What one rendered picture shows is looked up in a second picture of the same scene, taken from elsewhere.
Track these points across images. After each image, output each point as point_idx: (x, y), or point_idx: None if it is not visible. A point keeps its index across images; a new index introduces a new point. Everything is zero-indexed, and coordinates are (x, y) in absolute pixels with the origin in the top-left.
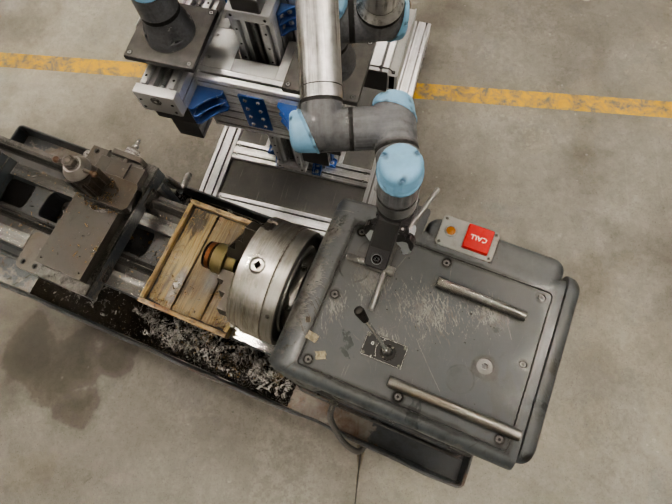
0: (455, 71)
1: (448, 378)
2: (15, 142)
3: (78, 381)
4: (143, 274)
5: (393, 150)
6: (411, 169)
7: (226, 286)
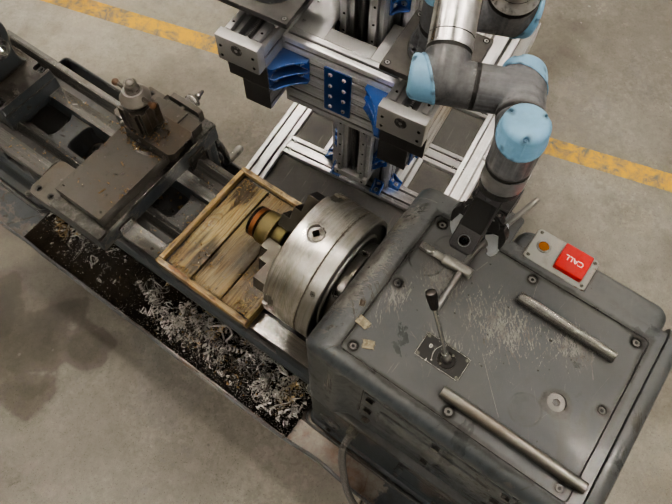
0: (555, 122)
1: (511, 405)
2: (63, 66)
3: (36, 363)
4: (166, 236)
5: (521, 108)
6: (538, 130)
7: (269, 257)
